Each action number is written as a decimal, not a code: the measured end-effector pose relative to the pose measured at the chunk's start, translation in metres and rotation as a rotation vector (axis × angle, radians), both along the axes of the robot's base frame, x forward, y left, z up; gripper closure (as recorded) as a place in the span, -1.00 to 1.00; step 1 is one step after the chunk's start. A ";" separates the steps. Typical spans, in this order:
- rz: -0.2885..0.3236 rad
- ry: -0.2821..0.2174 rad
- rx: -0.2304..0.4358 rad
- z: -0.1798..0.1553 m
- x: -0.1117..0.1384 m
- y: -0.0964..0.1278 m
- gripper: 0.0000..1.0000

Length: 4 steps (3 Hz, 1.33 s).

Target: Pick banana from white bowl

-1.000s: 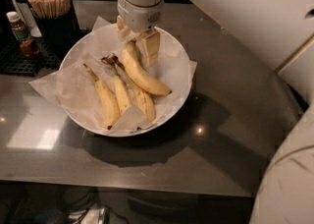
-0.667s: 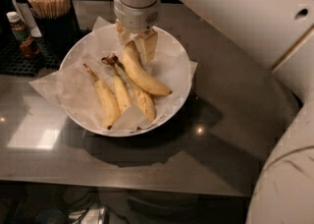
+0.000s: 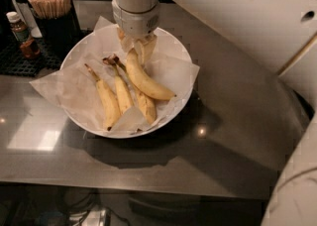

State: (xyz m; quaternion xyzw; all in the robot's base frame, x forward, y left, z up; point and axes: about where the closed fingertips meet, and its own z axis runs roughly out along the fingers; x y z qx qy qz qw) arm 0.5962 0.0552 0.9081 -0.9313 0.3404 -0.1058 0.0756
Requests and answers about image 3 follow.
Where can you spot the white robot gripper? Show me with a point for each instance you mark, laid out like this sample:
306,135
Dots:
136,22

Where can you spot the yellow banana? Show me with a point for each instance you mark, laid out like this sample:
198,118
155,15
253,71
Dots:
145,104
108,100
144,82
123,93

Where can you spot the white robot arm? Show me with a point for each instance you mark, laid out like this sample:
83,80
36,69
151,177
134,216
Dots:
281,35

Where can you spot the white bowl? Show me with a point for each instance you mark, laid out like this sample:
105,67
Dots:
185,84

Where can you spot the white parchment paper liner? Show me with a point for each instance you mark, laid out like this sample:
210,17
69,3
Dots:
66,91

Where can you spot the black rubber grid mat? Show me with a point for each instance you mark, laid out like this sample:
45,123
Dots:
12,61

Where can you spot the black cup of wooden stirrers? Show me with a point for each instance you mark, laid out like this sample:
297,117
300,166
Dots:
58,24

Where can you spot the small brown round jar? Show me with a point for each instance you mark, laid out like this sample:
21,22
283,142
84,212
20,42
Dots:
30,49

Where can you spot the small brown sauce bottle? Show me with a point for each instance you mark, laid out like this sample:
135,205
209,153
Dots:
18,27

